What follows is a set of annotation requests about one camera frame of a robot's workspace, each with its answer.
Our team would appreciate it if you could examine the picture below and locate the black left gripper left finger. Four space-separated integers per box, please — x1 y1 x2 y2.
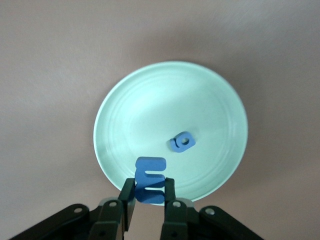
7 177 137 240

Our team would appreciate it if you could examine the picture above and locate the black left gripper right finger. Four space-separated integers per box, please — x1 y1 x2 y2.
159 176 266 240

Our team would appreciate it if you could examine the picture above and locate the blue foam letter E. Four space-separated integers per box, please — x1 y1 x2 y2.
134 156 168 205

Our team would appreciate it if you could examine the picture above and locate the blue foam letter g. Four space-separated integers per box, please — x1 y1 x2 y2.
169 131 196 154

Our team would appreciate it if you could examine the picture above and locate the pale green plate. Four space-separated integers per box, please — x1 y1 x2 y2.
93 60 249 206

